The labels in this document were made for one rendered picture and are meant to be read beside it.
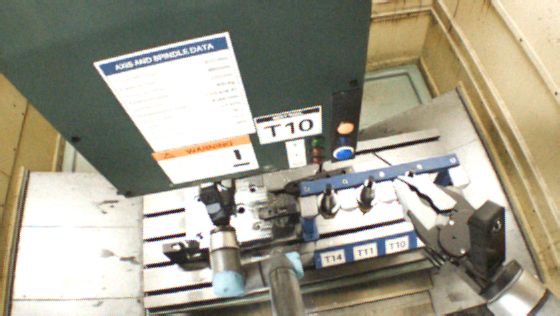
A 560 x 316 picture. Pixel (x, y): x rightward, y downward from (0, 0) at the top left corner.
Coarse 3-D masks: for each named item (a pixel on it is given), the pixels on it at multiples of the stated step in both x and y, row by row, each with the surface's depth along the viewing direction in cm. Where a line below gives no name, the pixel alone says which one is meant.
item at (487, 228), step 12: (492, 204) 45; (480, 216) 44; (492, 216) 43; (504, 216) 45; (480, 228) 44; (492, 228) 43; (504, 228) 46; (480, 240) 45; (492, 240) 45; (504, 240) 47; (480, 252) 46; (492, 252) 47; (504, 252) 49; (480, 264) 48; (492, 264) 48
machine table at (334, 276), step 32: (352, 160) 149; (416, 160) 147; (160, 224) 144; (320, 224) 138; (352, 224) 137; (384, 224) 139; (160, 256) 138; (256, 256) 134; (384, 256) 130; (416, 256) 129; (160, 288) 132; (192, 288) 134; (320, 288) 131
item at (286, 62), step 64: (0, 0) 33; (64, 0) 35; (128, 0) 36; (192, 0) 38; (256, 0) 39; (320, 0) 40; (0, 64) 39; (64, 64) 42; (256, 64) 47; (320, 64) 49; (64, 128) 51; (128, 128) 54; (256, 128) 59; (128, 192) 69
